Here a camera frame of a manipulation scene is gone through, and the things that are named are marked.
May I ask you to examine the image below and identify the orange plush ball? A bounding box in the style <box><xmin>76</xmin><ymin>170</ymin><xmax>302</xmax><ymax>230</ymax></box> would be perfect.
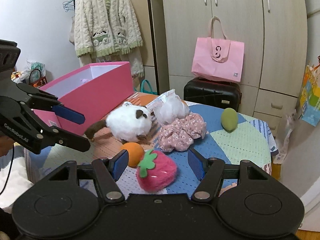
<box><xmin>120</xmin><ymin>142</ymin><xmax>145</xmax><ymax>168</ymax></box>

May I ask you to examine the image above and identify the pink floral fabric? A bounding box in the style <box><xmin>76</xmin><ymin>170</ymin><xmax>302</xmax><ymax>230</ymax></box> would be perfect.
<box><xmin>158</xmin><ymin>113</ymin><xmax>207</xmax><ymax>153</ymax></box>

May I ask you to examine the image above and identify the pink strawberry plush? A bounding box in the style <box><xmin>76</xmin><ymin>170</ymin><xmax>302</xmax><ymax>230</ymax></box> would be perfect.
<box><xmin>136</xmin><ymin>149</ymin><xmax>177</xmax><ymax>193</ymax></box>

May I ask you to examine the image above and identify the white plush cat toy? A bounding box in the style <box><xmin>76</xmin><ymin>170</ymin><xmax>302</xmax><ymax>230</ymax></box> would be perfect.
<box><xmin>84</xmin><ymin>104</ymin><xmax>152</xmax><ymax>144</ymax></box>

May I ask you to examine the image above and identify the green plush mango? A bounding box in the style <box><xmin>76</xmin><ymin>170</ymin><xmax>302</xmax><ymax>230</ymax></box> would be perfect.
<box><xmin>221</xmin><ymin>108</ymin><xmax>238</xmax><ymax>132</ymax></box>

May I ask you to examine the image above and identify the colourful patchwork tablecloth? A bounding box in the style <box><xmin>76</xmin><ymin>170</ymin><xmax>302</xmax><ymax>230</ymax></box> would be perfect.
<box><xmin>24</xmin><ymin>102</ymin><xmax>277</xmax><ymax>195</ymax></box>

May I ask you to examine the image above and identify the pink storage box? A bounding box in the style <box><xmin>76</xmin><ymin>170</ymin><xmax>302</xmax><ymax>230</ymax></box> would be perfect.
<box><xmin>34</xmin><ymin>61</ymin><xmax>134</xmax><ymax>135</ymax></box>

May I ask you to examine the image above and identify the white mesh bath sponge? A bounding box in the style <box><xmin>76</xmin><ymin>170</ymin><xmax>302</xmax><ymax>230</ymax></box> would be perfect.
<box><xmin>153</xmin><ymin>94</ymin><xmax>190</xmax><ymax>126</ymax></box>

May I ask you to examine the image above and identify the black suitcase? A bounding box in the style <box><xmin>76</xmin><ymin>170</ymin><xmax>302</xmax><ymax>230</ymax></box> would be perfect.
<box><xmin>183</xmin><ymin>77</ymin><xmax>242</xmax><ymax>111</ymax></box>

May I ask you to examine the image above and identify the white wet wipes pack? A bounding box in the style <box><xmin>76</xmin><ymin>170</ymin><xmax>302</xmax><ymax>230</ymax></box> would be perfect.
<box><xmin>146</xmin><ymin>89</ymin><xmax>176</xmax><ymax>115</ymax></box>

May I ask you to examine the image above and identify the teal basket bag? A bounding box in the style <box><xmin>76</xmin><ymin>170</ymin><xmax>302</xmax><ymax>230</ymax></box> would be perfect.
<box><xmin>133</xmin><ymin>79</ymin><xmax>157</xmax><ymax>95</ymax></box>

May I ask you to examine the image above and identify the blue clothes hanger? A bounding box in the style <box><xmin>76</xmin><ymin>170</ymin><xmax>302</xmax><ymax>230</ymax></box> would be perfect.
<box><xmin>62</xmin><ymin>0</ymin><xmax>75</xmax><ymax>12</ymax></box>

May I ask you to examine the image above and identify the cream knitted cardigan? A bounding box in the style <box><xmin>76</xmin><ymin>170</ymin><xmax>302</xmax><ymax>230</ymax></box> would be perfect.
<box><xmin>74</xmin><ymin>0</ymin><xmax>143</xmax><ymax>57</ymax></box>

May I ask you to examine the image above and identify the pink paper tote bag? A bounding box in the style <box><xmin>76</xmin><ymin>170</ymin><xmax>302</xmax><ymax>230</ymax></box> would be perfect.
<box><xmin>191</xmin><ymin>16</ymin><xmax>245</xmax><ymax>83</ymax></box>

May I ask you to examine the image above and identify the colourful cartoon paper bag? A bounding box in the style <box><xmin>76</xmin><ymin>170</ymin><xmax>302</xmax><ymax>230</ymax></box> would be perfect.
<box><xmin>299</xmin><ymin>63</ymin><xmax>320</xmax><ymax>127</ymax></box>

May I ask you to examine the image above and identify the beige wardrobe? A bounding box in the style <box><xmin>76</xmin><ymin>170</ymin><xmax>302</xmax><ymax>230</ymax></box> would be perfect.
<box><xmin>148</xmin><ymin>0</ymin><xmax>308</xmax><ymax>134</ymax></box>

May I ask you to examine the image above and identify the orange handled gift bag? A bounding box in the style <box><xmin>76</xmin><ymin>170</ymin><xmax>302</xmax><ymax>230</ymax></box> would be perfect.
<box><xmin>29</xmin><ymin>68</ymin><xmax>48</xmax><ymax>88</ymax></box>

